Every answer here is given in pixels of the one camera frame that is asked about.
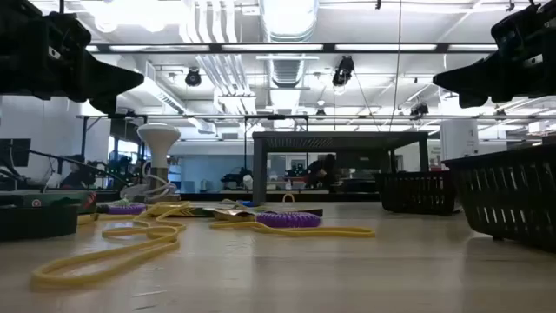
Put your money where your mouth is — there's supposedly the person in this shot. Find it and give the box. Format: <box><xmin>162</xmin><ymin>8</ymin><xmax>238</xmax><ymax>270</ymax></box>
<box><xmin>59</xmin><ymin>154</ymin><xmax>96</xmax><ymax>190</ymax></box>
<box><xmin>306</xmin><ymin>153</ymin><xmax>339</xmax><ymax>191</ymax></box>

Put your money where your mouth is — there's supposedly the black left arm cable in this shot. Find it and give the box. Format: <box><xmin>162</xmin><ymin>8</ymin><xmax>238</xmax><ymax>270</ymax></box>
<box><xmin>0</xmin><ymin>145</ymin><xmax>131</xmax><ymax>186</ymax></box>

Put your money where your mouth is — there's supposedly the white pillar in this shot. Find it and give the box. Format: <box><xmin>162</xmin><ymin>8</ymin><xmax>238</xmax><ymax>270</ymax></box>
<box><xmin>439</xmin><ymin>119</ymin><xmax>480</xmax><ymax>163</ymax></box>

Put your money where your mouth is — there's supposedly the black plastic mesh basket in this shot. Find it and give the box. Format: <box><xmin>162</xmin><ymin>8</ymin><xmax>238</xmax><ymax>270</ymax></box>
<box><xmin>441</xmin><ymin>144</ymin><xmax>556</xmax><ymax>254</ymax></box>
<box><xmin>374</xmin><ymin>170</ymin><xmax>456</xmax><ymax>216</ymax></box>

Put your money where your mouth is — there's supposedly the black overhead frame bar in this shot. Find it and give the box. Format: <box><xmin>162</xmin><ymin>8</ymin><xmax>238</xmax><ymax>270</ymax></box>
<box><xmin>86</xmin><ymin>42</ymin><xmax>499</xmax><ymax>55</ymax></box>

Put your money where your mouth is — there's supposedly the grey metal riser shelf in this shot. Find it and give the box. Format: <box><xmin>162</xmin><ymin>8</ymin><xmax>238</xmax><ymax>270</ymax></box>
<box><xmin>251</xmin><ymin>130</ymin><xmax>430</xmax><ymax>206</ymax></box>

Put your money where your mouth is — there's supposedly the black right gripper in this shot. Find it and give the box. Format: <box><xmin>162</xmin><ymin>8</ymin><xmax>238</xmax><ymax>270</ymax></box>
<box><xmin>432</xmin><ymin>0</ymin><xmax>556</xmax><ymax>110</ymax></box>

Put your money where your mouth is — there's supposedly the white coiled lamp cable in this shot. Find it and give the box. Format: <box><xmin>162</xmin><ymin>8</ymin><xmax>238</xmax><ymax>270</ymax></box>
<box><xmin>120</xmin><ymin>163</ymin><xmax>179</xmax><ymax>203</ymax></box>

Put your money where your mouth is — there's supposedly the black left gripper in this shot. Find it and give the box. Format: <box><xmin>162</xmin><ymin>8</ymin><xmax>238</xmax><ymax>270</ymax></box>
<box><xmin>0</xmin><ymin>0</ymin><xmax>145</xmax><ymax>115</ymax></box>

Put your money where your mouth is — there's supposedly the black computer monitor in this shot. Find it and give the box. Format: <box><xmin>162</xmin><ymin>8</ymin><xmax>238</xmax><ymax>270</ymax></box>
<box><xmin>0</xmin><ymin>137</ymin><xmax>32</xmax><ymax>169</ymax></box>

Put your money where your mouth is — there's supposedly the black hanging screen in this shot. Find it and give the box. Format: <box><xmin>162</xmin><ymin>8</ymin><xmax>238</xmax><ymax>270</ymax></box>
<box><xmin>109</xmin><ymin>117</ymin><xmax>142</xmax><ymax>143</ymax></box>

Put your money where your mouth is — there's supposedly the black background station frame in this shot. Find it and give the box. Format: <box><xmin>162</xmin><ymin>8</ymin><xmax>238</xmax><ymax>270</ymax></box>
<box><xmin>76</xmin><ymin>112</ymin><xmax>556</xmax><ymax>195</ymax></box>

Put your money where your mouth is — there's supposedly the white mushroom table lamp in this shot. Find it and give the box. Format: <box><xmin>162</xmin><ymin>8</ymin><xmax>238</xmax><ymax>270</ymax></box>
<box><xmin>136</xmin><ymin>123</ymin><xmax>182</xmax><ymax>203</ymax></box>

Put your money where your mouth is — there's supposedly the black aluminium table frame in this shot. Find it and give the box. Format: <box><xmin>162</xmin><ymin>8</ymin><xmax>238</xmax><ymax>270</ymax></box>
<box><xmin>95</xmin><ymin>190</ymin><xmax>383</xmax><ymax>203</ymax></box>

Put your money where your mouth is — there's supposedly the dark green tray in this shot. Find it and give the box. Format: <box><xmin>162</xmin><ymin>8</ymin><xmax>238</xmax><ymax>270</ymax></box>
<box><xmin>0</xmin><ymin>203</ymin><xmax>80</xmax><ymax>243</ymax></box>

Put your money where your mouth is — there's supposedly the silver ventilation duct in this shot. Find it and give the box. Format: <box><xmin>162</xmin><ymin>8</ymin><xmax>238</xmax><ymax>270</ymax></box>
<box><xmin>259</xmin><ymin>0</ymin><xmax>321</xmax><ymax>88</ymax></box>

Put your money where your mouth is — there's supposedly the purple coil keychain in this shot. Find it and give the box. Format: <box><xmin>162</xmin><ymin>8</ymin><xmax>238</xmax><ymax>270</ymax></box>
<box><xmin>255</xmin><ymin>211</ymin><xmax>322</xmax><ymax>230</ymax></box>
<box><xmin>106</xmin><ymin>203</ymin><xmax>148</xmax><ymax>216</ymax></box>

